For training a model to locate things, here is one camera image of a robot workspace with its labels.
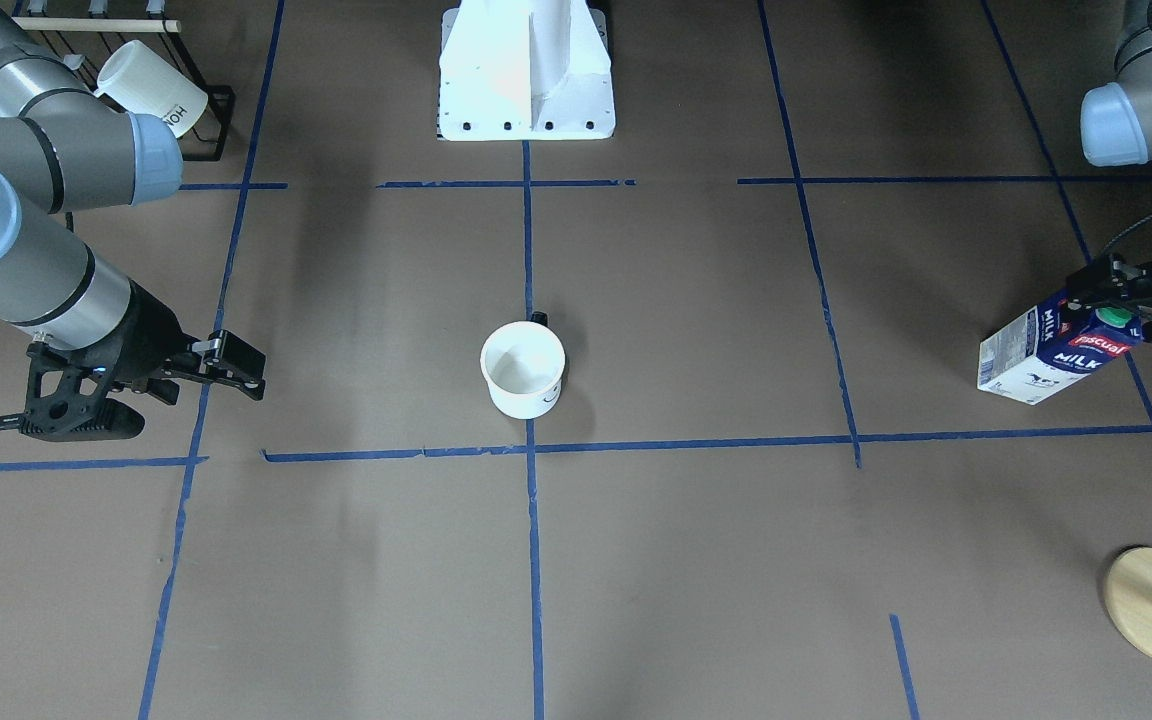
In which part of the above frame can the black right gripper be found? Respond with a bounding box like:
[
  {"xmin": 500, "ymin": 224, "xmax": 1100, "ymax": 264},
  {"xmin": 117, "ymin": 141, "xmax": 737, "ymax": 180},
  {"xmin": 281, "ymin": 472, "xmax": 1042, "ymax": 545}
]
[{"xmin": 96, "ymin": 283, "xmax": 268, "ymax": 401}]

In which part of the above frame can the white smiley face mug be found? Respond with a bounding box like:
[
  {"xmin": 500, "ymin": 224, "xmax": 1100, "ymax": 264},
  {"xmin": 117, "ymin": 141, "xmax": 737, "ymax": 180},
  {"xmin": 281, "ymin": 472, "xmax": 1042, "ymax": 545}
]
[{"xmin": 479, "ymin": 311, "xmax": 567, "ymax": 420}]

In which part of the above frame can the blue white milk carton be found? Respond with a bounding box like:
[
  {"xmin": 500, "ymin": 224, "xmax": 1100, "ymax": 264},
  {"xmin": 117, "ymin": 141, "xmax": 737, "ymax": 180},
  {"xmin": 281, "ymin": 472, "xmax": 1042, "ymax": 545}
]
[{"xmin": 977, "ymin": 290, "xmax": 1144, "ymax": 406}]

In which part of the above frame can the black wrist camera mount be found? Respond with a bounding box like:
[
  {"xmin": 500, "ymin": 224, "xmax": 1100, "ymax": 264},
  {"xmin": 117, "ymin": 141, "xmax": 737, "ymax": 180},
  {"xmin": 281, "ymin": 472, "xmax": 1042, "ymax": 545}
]
[{"xmin": 20, "ymin": 340, "xmax": 180, "ymax": 442}]

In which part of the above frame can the white HOME mug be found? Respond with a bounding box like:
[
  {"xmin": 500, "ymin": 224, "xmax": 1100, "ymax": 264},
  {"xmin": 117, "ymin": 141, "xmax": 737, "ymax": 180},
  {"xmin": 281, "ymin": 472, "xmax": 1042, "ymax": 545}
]
[{"xmin": 96, "ymin": 40, "xmax": 209, "ymax": 138}]

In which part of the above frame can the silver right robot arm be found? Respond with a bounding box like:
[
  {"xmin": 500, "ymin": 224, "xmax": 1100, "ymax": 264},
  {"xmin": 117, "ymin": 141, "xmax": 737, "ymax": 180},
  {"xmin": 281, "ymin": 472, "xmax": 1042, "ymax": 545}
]
[{"xmin": 0, "ymin": 8, "xmax": 265, "ymax": 414}]

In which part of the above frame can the black wire mug rack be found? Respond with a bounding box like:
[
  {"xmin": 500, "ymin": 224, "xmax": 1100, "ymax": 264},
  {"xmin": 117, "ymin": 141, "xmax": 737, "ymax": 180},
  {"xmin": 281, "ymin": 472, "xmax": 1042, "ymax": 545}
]
[{"xmin": 12, "ymin": 1, "xmax": 236, "ymax": 161}]

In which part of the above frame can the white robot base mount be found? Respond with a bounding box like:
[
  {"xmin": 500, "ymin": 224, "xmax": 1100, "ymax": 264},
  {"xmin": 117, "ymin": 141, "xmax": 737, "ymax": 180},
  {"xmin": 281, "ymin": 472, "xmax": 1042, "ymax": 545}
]
[{"xmin": 435, "ymin": 1, "xmax": 617, "ymax": 142}]

